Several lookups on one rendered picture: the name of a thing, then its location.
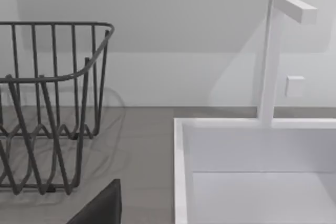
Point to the white sink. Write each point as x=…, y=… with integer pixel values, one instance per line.
x=249, y=155

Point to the tall white tap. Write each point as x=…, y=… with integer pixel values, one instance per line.
x=270, y=58

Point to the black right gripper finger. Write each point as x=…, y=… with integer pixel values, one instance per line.
x=105, y=205

